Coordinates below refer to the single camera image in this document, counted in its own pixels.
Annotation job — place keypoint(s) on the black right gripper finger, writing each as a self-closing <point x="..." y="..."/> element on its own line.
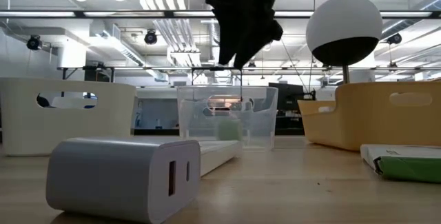
<point x="228" y="53"/>
<point x="248" y="51"/>

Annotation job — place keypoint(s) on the small green item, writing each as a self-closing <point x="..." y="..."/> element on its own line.
<point x="229" y="131"/>

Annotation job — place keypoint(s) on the white usb charger block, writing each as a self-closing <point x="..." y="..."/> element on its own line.
<point x="113" y="175"/>

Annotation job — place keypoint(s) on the white green card reader box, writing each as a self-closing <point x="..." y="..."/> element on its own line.
<point x="406" y="169"/>

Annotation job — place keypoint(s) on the clear plastic bin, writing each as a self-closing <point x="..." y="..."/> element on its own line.
<point x="258" y="127"/>

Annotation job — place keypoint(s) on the yellow plastic bin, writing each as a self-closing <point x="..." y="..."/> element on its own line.
<point x="361" y="124"/>

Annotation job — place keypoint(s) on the white plastic bin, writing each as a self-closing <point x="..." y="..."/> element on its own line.
<point x="69" y="131"/>

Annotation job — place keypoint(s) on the black computer monitor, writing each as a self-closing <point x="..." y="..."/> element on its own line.
<point x="286" y="96"/>

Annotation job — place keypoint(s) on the black overhead beam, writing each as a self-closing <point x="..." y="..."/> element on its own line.
<point x="169" y="14"/>

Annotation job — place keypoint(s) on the black ceiling spotlight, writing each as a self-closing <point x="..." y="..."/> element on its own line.
<point x="394" y="38"/>
<point x="150" y="37"/>
<point x="34" y="42"/>

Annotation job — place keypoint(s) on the white black globe lamp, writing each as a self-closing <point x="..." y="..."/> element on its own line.
<point x="344" y="20"/>

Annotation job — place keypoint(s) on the black background rack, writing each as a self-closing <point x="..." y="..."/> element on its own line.
<point x="98" y="77"/>

